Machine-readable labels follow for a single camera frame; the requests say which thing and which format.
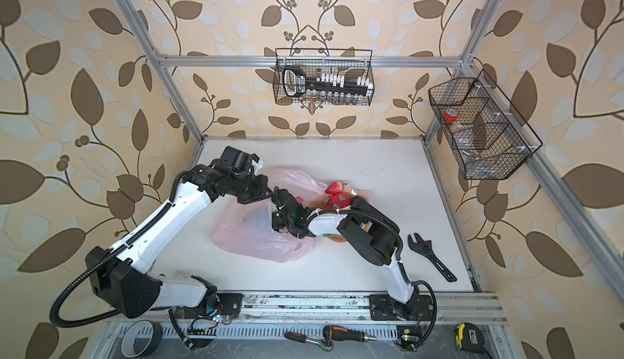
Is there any pink plastic bag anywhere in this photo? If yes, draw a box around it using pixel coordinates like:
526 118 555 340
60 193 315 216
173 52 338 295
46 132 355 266
210 169 327 263

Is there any yellow black tape measure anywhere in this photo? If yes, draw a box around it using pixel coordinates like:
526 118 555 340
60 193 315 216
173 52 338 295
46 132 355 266
456 323 488 354

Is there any black adjustable wrench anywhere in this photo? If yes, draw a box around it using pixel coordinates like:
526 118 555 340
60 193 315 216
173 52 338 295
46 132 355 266
407 232 458 283

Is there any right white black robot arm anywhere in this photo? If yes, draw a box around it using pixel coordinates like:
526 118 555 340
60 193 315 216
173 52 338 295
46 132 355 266
271 187 438 352

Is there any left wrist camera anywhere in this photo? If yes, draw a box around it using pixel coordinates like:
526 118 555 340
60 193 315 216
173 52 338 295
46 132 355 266
220 146 263 175

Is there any clear bottle red cap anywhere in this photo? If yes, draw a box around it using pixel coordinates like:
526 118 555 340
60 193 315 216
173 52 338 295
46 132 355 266
443 107 474 140

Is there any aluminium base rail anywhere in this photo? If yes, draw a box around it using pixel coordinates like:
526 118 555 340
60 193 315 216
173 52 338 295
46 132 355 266
101 289 508 340

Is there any peach scalloped plastic plate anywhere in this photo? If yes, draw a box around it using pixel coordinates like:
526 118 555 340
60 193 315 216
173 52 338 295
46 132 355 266
310 181 370 210

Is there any red toy dragon fruit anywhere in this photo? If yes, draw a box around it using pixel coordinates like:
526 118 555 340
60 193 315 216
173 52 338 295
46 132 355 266
325 191 358 210

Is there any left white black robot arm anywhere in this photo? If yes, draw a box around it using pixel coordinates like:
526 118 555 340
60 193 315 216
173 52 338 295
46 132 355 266
49 146 271 328

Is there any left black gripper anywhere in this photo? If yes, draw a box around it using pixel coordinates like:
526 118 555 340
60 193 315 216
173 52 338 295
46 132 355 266
228 174 276 202

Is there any orange black screwdriver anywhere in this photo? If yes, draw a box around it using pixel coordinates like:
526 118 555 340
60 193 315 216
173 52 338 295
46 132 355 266
323 325 377 343

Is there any red toy strawberry top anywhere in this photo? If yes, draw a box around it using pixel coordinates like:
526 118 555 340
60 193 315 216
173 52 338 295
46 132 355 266
325 181 346 195

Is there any red black ratchet wrench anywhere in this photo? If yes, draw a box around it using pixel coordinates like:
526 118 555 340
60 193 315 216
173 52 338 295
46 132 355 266
284 331 333 352

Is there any black wire basket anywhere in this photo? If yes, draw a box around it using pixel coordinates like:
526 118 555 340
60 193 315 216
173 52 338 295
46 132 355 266
428 70 543 180
272 46 375 107

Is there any black tape roll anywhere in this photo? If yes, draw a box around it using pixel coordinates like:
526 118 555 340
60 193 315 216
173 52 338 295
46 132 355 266
120 320 163 358

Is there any black socket holder tool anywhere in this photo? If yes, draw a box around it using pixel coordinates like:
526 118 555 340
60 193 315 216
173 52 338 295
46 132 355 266
281 66 375 100

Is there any black wire basket right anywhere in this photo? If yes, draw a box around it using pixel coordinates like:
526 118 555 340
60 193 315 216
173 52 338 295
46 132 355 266
428 70 543 180

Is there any black wire basket centre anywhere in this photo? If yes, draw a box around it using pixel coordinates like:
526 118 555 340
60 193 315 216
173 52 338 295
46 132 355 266
272 46 375 107

